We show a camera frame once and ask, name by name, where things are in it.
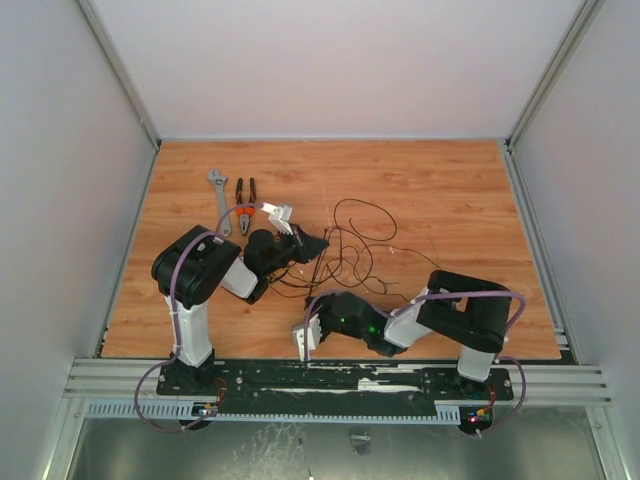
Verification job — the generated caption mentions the orange black pliers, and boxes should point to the orange black pliers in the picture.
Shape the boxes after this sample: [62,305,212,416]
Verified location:
[235,177,257,236]

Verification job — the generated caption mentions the black zip tie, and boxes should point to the black zip tie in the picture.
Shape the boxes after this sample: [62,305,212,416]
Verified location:
[305,227,331,306]

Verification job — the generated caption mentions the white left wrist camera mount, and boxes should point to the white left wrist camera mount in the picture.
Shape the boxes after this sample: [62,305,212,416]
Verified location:
[260,203,293,235]

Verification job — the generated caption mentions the grey slotted cable duct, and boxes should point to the grey slotted cable duct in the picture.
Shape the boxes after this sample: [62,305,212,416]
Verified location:
[82,398,461,425]

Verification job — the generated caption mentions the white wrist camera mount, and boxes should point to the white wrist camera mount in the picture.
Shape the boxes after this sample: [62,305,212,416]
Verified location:
[260,203,293,235]
[291,314,322,362]

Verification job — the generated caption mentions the aluminium frame rail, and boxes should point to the aluminium frame rail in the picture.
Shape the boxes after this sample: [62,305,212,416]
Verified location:
[499,1,611,407]

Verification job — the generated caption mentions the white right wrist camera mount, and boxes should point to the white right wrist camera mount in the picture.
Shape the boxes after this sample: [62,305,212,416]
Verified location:
[291,314,322,362]

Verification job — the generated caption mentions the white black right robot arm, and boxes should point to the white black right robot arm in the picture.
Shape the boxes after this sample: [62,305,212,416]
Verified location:
[292,270,526,398]

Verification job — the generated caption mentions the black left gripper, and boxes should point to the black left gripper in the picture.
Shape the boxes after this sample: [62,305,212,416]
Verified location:
[263,223,330,277]

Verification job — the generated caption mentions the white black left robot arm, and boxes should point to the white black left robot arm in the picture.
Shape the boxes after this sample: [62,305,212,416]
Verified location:
[151,225,329,396]

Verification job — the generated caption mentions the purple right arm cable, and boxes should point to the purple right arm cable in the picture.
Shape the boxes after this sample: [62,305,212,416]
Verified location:
[302,288,529,440]

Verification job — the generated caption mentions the silver adjustable wrench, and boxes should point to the silver adjustable wrench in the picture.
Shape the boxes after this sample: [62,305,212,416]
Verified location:
[207,168,232,237]

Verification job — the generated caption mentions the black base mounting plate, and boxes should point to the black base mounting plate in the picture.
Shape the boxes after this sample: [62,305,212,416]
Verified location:
[182,359,514,418]

